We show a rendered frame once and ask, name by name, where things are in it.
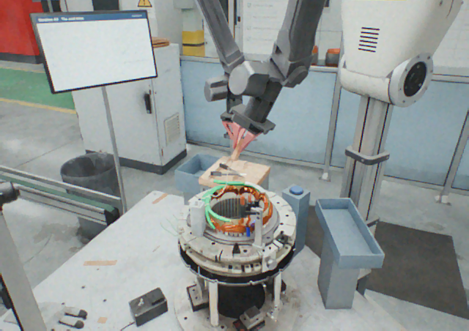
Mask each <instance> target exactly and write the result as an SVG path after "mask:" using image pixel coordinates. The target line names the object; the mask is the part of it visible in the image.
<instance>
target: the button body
mask: <svg viewBox="0 0 469 331"><path fill-rule="evenodd" d="M293 186H297V185H294V184H293V185H291V186H290V187H288V188H287V189H286V190H284V191H283V192H282V198H283V199H284V200H285V201H286V202H287V203H288V204H289V205H290V206H291V207H292V212H294V213H295V219H296V225H295V239H296V249H295V255H294V257H295V256H296V255H297V254H298V253H299V252H300V251H301V250H302V249H303V248H304V242H305V235H306V224H307V217H308V210H309V198H310V191H309V190H307V189H304V188H302V187H301V188H302V189H303V194H302V195H299V196H296V195H293V194H291V193H290V192H289V189H290V188H291V187H293Z"/></svg>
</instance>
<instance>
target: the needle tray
mask: <svg viewBox="0 0 469 331"><path fill-rule="evenodd" d="M314 210H315V212H316V213H317V217H318V218H319V221H320V224H321V226H322V229H323V231H324V239H323V244H322V253H321V259H320V269H319V274H318V279H317V285H318V287H319V291H320V295H321V298H322V302H323V305H324V307H325V309H351V307H352V301H353V298H354V294H355V288H356V285H357V280H358V274H359V270H360V268H382V265H383V259H384V256H385V254H384V253H383V251H382V250H381V248H380V246H379V245H378V243H377V240H376V239H375V238H374V237H373V235H372V233H371V231H370V230H369V228H368V226H367V225H366V223H365V222H364V220H363V218H362V217H361V214H360V213H359V211H358V210H357V208H356V206H355V204H354V202H353V201H352V200H351V198H316V201H315V208H314Z"/></svg>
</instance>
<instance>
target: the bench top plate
mask: <svg viewBox="0 0 469 331"><path fill-rule="evenodd" d="M163 194H164V193H163V192H160V191H155V190H153V191H152V192H151V193H150V194H149V195H147V196H146V197H145V198H143V199H142V200H140V202H138V203H137V204H136V205H135V206H133V207H132V208H131V209H129V211H128V212H127V213H126V214H124V215H123V216H122V217H121V218H120V219H118V221H116V222H115V223H114V224H113V225H110V226H109V227H108V228H107V229H106V230H105V231H104V232H102V233H101V234H100V235H99V236H97V237H96V238H95V239H93V240H92V241H91V242H90V243H89V244H88V245H87V246H86V247H85V248H83V249H82V250H81V251H79V252H78V253H77V254H76V255H74V257H72V258H71V259H70V260H69V261H68V262H66V263H65V264H64V265H63V266H61V267H60V268H58V269H57V270H56V271H55V272H54V274H52V275H51V276H50V277H49V278H47V279H46V280H45V281H43V282H42V283H41V284H40V285H39V286H38V287H37V288H35V289H33V290H32V292H33V295H34V298H35V299H36V303H43V302H57V303H59V304H62V305H65V306H72V307H77V308H80V309H84V310H85V311H86V312H87V313H88V315H87V317H85V318H81V317H78V316H74V315H68V316H70V317H73V318H75V319H78V320H81V321H83V322H84V327H83V328H81V329H78V328H76V327H73V326H70V325H68V324H63V323H61V325H64V326H66V327H67V328H68V329H70V330H72V331H104V330H105V331H119V330H121V329H122V328H123V326H124V327H125V326H127V325H129V324H130V323H132V322H134V319H133V316H132V314H131V312H130V308H129V307H130V306H129V302H130V301H131V300H134V299H135V298H137V297H140V296H142V295H144V294H146V293H147V292H148V291H151V290H153V289H155V288H157V287H160V289H161V291H162V292H163V293H164V294H165V297H166V299H167V300H168V307H169V311H168V312H165V313H164V314H163V315H162V314H161V315H160V316H158V317H156V318H154V319H152V320H150V321H148V322H147V323H146V324H144V325H142V326H140V327H137V326H136V323H135V324H132V325H130V326H128V327H126V328H124V329H123V330H122V331H169V330H171V331H183V330H182V328H181V327H180V324H179V322H178V320H177V317H176V314H175V310H174V293H175V290H176V287H177V284H178V282H179V280H180V278H181V277H182V275H183V274H184V273H185V271H186V270H187V269H188V268H187V267H185V265H184V263H183V262H182V259H181V258H180V255H179V252H178V246H177V243H178V237H179V236H174V235H179V233H178V234H177V232H176V231H177V227H178V217H179V213H180V209H182V208H183V206H184V199H183V197H179V196H174V195H171V194H168V195H167V197H165V198H163V199H162V200H161V201H159V202H158V203H156V204H153V203H151V202H153V201H154V200H155V199H157V198H159V197H160V196H162V195H163ZM166 218H167V219H166ZM176 218H177V219H176ZM160 223H161V224H162V225H161V224H160ZM171 224H172V225H171ZM162 226H163V227H162ZM172 226H173V227H174V228H175V230H176V231H175V230H174V228H173V227H172ZM165 229H166V230H167V231H166V230H165ZM168 231H169V232H171V233H173V234H171V233H169V232H168ZM115 260H117V262H116V264H115V265H112V266H82V265H83V263H84V261H115ZM319 269H320V258H319V257H318V255H317V254H316V253H314V252H313V251H312V250H311V249H310V248H309V247H307V246H305V245H304V248H303V249H302V250H301V251H300V252H299V253H298V254H297V255H296V256H295V257H293V259H292V261H291V264H290V265H289V266H288V267H287V268H286V270H287V271H288V272H289V273H290V275H291V276H292V277H293V279H294V281H295V283H296V285H297V288H298V289H299V292H300V312H299V315H298V319H297V321H296V323H295V326H294V327H293V329H292V331H400V330H399V328H398V327H397V326H396V325H395V324H393V323H392V322H391V321H390V320H389V319H388V318H386V317H384V315H382V314H381V312H379V311H378V310H377V309H376V308H375V307H374V306H373V304H371V303H370V302H369V301H368V300H367V299H366V298H365V297H362V296H361V295H360V294H359V293H358V292H357V291H356V290H355V294H354V298H353V301H352V307H351V309H325V307H324V305H323V302H322V298H321V295H320V291H319V287H318V285H317V279H318V274H319ZM11 311H12V309H10V310H9V311H7V312H6V313H5V314H4V315H2V316H1V317H0V329H2V330H5V331H21V330H20V327H19V326H18V324H16V323H12V322H9V321H4V319H5V318H6V316H7V315H8V314H9V313H10V312H11ZM110 314H111V316H110ZM318 315H319V316H318ZM100 317H103V318H108V320H107V322H106V323H105V324H98V323H97V320H98V319H99V318H100ZM319 320H320V321H319ZM115 322H116V323H115ZM98 327H99V328H98ZM108 327H109V328H108ZM174 328H175V330H174Z"/></svg>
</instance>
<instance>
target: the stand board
mask: <svg viewBox="0 0 469 331"><path fill-rule="evenodd" d="M227 159H228V157H222V158H221V159H220V160H219V161H218V162H217V163H216V164H215V165H214V166H212V167H211V168H210V169H209V170H208V171H207V172H206V173H204V174H203V175H202V176H201V177H200V178H199V184H200V185H205V186H208V187H216V186H219V185H222V184H217V183H213V180H214V179H217V180H221V181H227V182H249V183H252V184H255V185H258V186H260V185H261V183H262V182H263V181H264V179H265V178H266V176H267V175H268V174H269V173H270V166H266V165H260V164H256V163H250V162H248V165H247V167H246V168H245V169H244V170H243V165H244V163H245V161H242V160H237V161H234V162H233V163H232V160H230V161H229V162H228V163H227V164H226V166H228V167H230V166H231V167H230V168H231V169H232V170H234V171H236V172H237V173H241V174H247V175H241V176H244V177H245V178H242V177H239V176H238V177H237V178H236V179H235V181H232V176H214V177H213V178H212V179H210V180H208V176H209V175H210V172H211V171H214V170H216V169H217V168H218V167H219V163H223V162H224V161H226V160H227ZM231 164H232V165H231ZM219 172H222V173H226V172H227V170H225V169H221V170H220V171H219ZM228 172H229V173H232V172H231V171H228ZM228 172H227V173H228Z"/></svg>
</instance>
